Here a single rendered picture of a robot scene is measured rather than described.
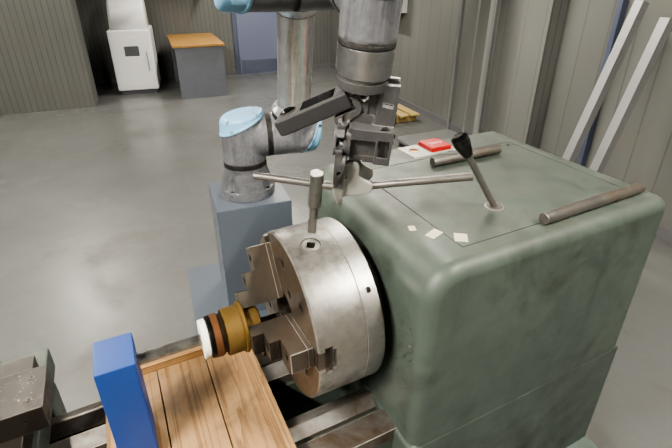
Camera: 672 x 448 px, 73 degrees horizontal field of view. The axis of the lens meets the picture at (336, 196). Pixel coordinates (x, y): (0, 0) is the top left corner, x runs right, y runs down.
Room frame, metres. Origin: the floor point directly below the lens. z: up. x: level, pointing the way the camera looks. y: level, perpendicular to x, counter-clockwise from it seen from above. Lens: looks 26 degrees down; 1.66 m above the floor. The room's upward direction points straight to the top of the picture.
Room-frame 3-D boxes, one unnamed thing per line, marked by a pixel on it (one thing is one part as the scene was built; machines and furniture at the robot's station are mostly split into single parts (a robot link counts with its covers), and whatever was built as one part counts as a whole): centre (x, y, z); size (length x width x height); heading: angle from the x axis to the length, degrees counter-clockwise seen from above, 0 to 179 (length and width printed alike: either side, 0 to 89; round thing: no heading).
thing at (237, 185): (1.16, 0.25, 1.15); 0.15 x 0.15 x 0.10
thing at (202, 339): (0.58, 0.28, 1.08); 0.13 x 0.07 x 0.07; 116
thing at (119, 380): (0.54, 0.36, 1.00); 0.08 x 0.06 x 0.23; 26
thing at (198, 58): (7.22, 2.16, 0.37); 1.38 x 0.71 x 0.74; 22
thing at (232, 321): (0.62, 0.18, 1.08); 0.09 x 0.09 x 0.09; 26
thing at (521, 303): (0.89, -0.30, 1.06); 0.59 x 0.48 x 0.39; 116
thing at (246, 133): (1.16, 0.24, 1.27); 0.13 x 0.12 x 0.14; 105
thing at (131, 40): (7.10, 3.04, 0.67); 0.75 x 0.61 x 1.34; 21
